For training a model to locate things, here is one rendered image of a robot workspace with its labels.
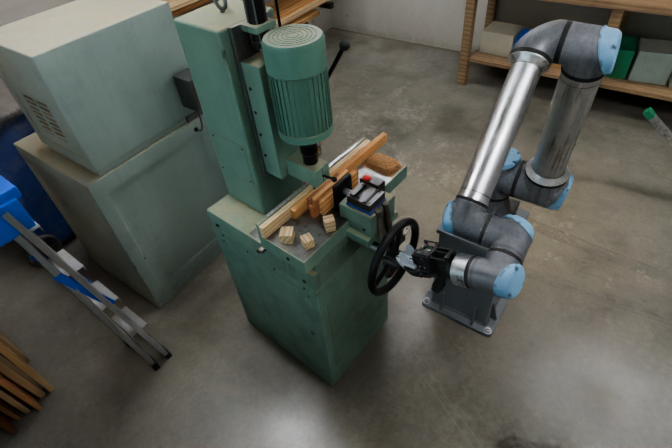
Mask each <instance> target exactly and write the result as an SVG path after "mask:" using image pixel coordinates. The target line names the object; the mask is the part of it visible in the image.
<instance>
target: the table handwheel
mask: <svg viewBox="0 0 672 448"><path fill-rule="evenodd" d="M407 226H410V227H411V239H410V243H409V245H411V246H412V247H413V248H414V250H416V248H417V244H418V240H419V226H418V223H417V221H416V220H415V219H413V218H410V217H407V218H403V219H401V220H400V221H398V222H397V223H396V224H394V225H393V226H392V227H391V229H390V230H389V231H388V232H387V233H386V235H385V236H384V238H383V239H382V241H381V242H380V243H378V242H376V241H374V242H373V243H372V244H371V245H370V246H369V247H367V246H365V245H363V244H361V243H359V242H357V241H355V240H354V239H352V238H351V240H353V241H354V242H356V243H358V244H360V245H362V246H364V247H366V248H367V249H369V250H371V251H373V252H375V254H374V256H373V259H372V261H371V264H370V268H369V272H368V280H367V282H368V288H369V291H370V292H371V293H372V294H373V295H375V296H382V295H385V294H386V293H388V292H389V291H390V290H392V289H393V288H394V287H395V286H396V284H397V283H398V282H399V281H400V279H401V278H402V277H403V275H404V273H405V272H406V270H405V269H404V268H403V267H402V266H401V265H400V267H399V268H398V270H397V271H396V273H395V274H394V275H393V277H392V278H391V279H390V280H389V281H388V282H387V283H386V284H385V285H384V286H382V287H380V288H377V286H378V285H379V283H380V282H381V280H382V279H383V277H384V276H385V274H386V273H387V272H388V270H389V269H390V268H391V266H389V265H388V264H386V265H385V267H384V269H383V270H382V272H381V273H380V274H379V276H378V277H377V273H378V269H379V266H380V263H381V260H382V258H383V256H386V257H389V258H392V259H394V260H396V256H397V255H399V253H400V252H403V251H401V250H399V245H400V239H401V234H402V230H403V228H405V227H407ZM395 236H396V240H395V244H394V247H391V248H388V246H389V245H390V243H391V242H392V240H393V239H394V238H395ZM403 253H404V252H403ZM396 261H397V260H396ZM376 278H377V279H376Z"/></svg>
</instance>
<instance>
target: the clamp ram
mask: <svg viewBox="0 0 672 448"><path fill-rule="evenodd" d="M332 190H333V199H334V206H336V207H338V206H339V203H340V202H341V201H342V200H343V199H344V198H346V197H347V195H348V194H349V193H350V192H351V191H352V178H351V174H350V173H347V174H346V175H345V176H344V177H343V178H341V179H340V180H339V181H338V182H337V183H336V184H334V185H333V186H332Z"/></svg>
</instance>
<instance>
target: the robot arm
mask: <svg viewBox="0 0 672 448"><path fill-rule="evenodd" d="M621 39H622V33H621V31H620V30H619V29H616V28H612V27H608V26H606V25H604V26H601V25H594V24H588V23H582V22H576V21H569V20H554V21H550V22H547V23H544V24H542V25H540V26H537V27H536V28H534V29H532V30H530V31H529V32H528V33H526V34H525V35H524V36H522V37H521V38H520V39H519V40H518V41H517V43H516V44H515V45H514V47H513V48H512V50H511V52H510V55H509V57H508V60H509V62H510V64H511V67H510V69H509V72H508V74H507V76H506V79H505V81H504V84H503V86H502V89H501V91H500V94H499V96H498V98H497V101H496V103H495V106H494V108H493V111H492V113H491V115H490V118H489V120H488V123H487V125H486V128H485V130H484V132H483V135H482V137H481V140H480V142H479V145H478V147H477V150H476V152H475V154H474V157H473V159H472V162H471V164H470V167H469V169H468V171H467V174H466V176H465V179H464V181H463V184H462V186H461V188H460V191H459V193H458V194H457V196H456V198H455V201H454V200H450V201H449V202H448V203H447V206H446V208H445V211H444V214H443V218H442V228H443V230H444V231H446V232H448V233H451V234H452V235H453V236H458V237H460V238H463V239H466V240H468V241H471V242H473V243H476V244H478V245H481V246H483V247H485V248H488V249H489V250H488V252H487V254H486V257H480V256H475V255H470V254H465V253H458V254H457V255H456V252H455V250H452V249H447V248H442V247H440V243H439V242H434V241H429V240H424V243H425V245H424V246H422V247H420V248H419V249H416V250H414V248H413V247H412V246H411V245H409V244H407V245H406V254H405V253H403V252H400V253H399V255H397V256H396V260H397V262H398V263H399V264H400V265H401V266H402V267H403V268H404V269H405V270H406V271H407V272H408V273H409V274H410V275H412V276H415V277H421V278H423V277H424V278H432V277H433V278H434V277H435V276H437V278H436V279H435V280H434V281H433V284H432V288H431V290H432V291H434V292H435V293H437V294H439V292H440V291H442V290H443V289H444V288H445V285H446V281H447V279H448V280H451V281H452V283H453V284H454V285H457V286H460V287H464V288H468V289H472V290H475V291H479V292H483V293H486V294H490V295H494V296H495V297H498V298H506V299H512V298H514V297H516V296H517V295H518V294H519V293H520V291H521V289H522V287H523V282H524V280H525V270H524V268H523V267H522V265H523V262H524V260H525V257H526V255H527V252H528V250H529V248H530V245H531V244H532V241H533V237H534V228H533V226H532V225H531V224H530V223H529V222H528V221H527V220H526V219H524V218H522V217H520V216H517V215H512V214H509V213H510V210H511V201H510V197H513V198H516V199H519V200H522V201H525V202H528V203H531V204H534V205H537V206H540V207H543V208H545V209H550V210H558V209H559V208H560V207H561V206H562V204H563V202H564V201H565V199H566V197H567V195H568V192H569V190H570V188H571V186H572V183H573V181H574V176H573V175H572V174H570V170H569V167H568V162H569V160H570V157H571V155H572V152H573V150H574V147H575V145H576V142H577V140H578V137H579V135H580V132H581V130H582V127H583V125H584V123H585V120H586V118H587V115H588V113H589V110H590V108H591V105H592V103H593V100H594V98H595V95H596V93H597V90H598V88H599V85H600V83H601V80H602V78H603V77H604V75H606V74H611V73H612V71H613V68H614V65H615V62H616V59H617V55H618V52H619V48H620V44H621ZM552 63H554V64H559V65H561V72H560V75H559V78H558V82H557V85H556V88H555V92H554V95H553V98H552V101H551V105H550V108H549V111H548V114H547V118H546V121H545V124H544V127H543V131H542V134H541V137H540V140H539V144H538V147H537V150H536V154H535V157H533V158H531V159H530V160H529V161H525V160H521V154H520V152H519V151H518V150H516V149H514V148H512V144H513V142H514V139H515V137H516V134H517V132H518V130H519V127H520V125H521V122H522V120H523V117H524V115H525V112H526V110H527V107H528V105H529V103H530V100H531V98H532V95H533V93H534V90H535V88H536V85H537V83H538V80H539V78H540V76H541V74H542V73H544V72H546V71H548V70H549V68H550V66H551V64H552ZM428 242H431V243H435V246H430V245H429V244H428Z"/></svg>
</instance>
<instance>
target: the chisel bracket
mask: <svg viewBox="0 0 672 448"><path fill-rule="evenodd" d="M286 163H287V168H288V173H289V175H291V176H293V177H295V178H297V179H299V180H302V181H304V182H306V183H308V184H310V185H312V186H314V187H316V188H318V187H319V186H321V185H322V184H323V183H324V182H325V181H327V180H328V178H325V177H322V175H323V174H325V175H328V176H330V173H329V164H328V162H327V161H325V160H322V159H320V158H318V162H317V163H316V164H315V165H311V166H308V165H305V164H304V163H303V158H302V154H301V152H300V149H299V150H297V151H296V152H295V153H293V154H292V155H291V156H289V157H288V158H287V159H286Z"/></svg>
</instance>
